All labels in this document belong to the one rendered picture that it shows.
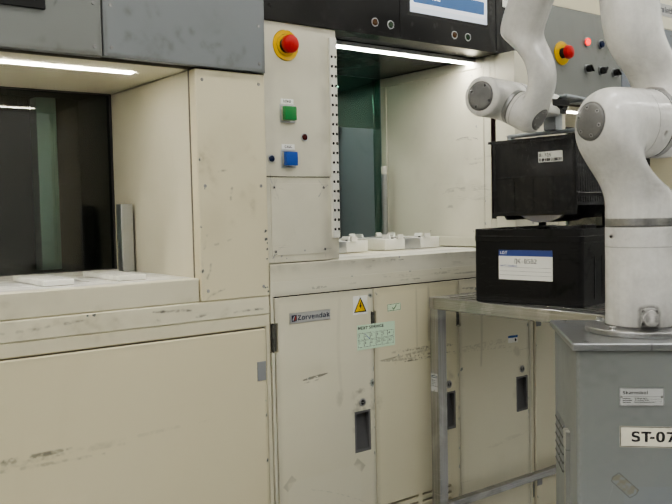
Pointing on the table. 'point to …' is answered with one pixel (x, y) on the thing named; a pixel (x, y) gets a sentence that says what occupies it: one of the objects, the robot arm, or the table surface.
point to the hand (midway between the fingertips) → (552, 107)
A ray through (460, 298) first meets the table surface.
